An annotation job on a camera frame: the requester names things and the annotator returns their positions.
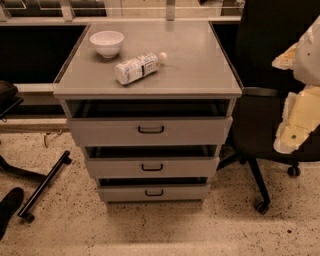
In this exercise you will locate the white plastic bottle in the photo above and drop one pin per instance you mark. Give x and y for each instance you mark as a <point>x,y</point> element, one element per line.
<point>139,67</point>

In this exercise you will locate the white ceramic bowl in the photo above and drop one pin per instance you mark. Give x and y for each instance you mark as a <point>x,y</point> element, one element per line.
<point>107,43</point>

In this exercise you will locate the black shoe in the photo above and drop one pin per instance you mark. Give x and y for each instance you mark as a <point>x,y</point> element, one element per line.
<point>8,206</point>

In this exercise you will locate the black chair seat left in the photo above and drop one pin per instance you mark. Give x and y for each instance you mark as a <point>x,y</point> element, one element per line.
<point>8,98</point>

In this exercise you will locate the grey drawer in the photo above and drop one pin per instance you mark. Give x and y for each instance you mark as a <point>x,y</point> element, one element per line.
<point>133,168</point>
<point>153,193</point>
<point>149,131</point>

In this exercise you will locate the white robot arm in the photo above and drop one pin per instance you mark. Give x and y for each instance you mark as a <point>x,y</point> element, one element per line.
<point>307,58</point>

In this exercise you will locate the grey drawer cabinet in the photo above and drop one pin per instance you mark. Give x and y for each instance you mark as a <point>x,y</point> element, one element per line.
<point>196,81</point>

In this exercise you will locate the black office chair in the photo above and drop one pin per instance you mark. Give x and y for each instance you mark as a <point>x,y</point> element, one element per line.
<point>267,28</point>

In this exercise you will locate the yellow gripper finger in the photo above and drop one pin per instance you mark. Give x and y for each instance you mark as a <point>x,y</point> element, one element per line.
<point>286,60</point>
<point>300,117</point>

